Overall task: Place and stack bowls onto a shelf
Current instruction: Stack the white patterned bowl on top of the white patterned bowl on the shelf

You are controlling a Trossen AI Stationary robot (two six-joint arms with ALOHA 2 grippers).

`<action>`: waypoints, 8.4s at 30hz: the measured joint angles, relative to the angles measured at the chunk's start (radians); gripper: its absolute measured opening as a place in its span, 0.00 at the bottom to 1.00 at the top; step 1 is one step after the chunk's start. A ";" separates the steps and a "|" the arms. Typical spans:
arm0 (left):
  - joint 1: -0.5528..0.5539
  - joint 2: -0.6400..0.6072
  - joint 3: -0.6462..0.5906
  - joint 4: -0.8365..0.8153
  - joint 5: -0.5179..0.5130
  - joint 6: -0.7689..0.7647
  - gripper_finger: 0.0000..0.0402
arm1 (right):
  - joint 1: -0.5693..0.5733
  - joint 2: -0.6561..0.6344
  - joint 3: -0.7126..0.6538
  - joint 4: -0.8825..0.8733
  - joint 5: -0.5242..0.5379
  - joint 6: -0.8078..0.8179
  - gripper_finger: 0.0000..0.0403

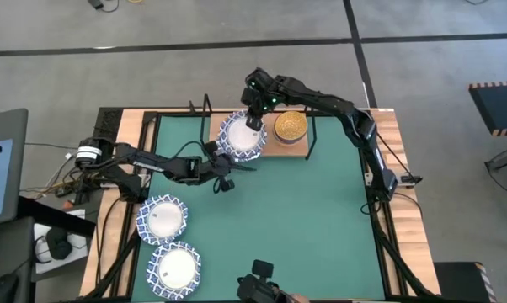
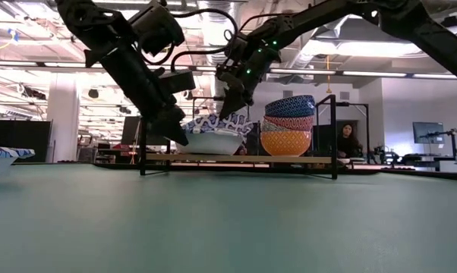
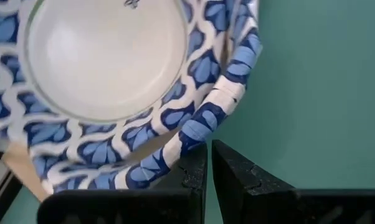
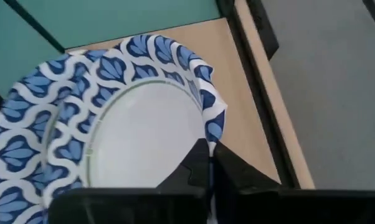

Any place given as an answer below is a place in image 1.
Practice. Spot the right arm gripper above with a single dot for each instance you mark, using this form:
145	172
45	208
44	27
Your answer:
254	118

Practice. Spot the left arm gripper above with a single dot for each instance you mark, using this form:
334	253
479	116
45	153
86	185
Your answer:
220	166

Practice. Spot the blue white patterned paper plate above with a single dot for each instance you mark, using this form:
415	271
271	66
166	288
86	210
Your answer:
174	269
236	141
163	221

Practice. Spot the yellow bowl with blue outside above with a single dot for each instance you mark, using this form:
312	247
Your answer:
290	125

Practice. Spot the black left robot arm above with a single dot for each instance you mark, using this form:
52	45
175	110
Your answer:
152	162

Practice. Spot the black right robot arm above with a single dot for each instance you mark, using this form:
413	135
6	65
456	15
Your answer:
346	113

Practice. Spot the wooden shelf board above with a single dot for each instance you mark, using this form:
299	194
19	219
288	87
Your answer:
270	150

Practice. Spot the green table mat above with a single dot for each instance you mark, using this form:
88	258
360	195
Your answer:
300	219

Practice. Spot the black ventilated box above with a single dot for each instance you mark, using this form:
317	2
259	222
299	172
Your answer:
108	122

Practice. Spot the person's hand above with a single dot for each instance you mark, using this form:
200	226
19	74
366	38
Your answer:
297	299

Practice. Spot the white paper sheet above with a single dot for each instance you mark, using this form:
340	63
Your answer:
78	244

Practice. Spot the black desk edge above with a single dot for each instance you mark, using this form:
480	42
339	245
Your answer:
55	216

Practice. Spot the black power adapter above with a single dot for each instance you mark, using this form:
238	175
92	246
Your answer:
96	3

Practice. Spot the black box with striped edge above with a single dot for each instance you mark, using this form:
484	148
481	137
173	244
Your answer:
455	286

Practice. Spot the black mat with striped edge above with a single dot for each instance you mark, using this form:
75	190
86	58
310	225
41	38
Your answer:
502	107

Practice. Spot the black computer mouse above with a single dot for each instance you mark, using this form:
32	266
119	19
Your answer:
3	288

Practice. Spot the black metal rig frame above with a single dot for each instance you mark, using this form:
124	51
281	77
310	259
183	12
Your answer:
150	120

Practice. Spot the black handheld camera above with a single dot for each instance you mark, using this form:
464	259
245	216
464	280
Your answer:
257	288

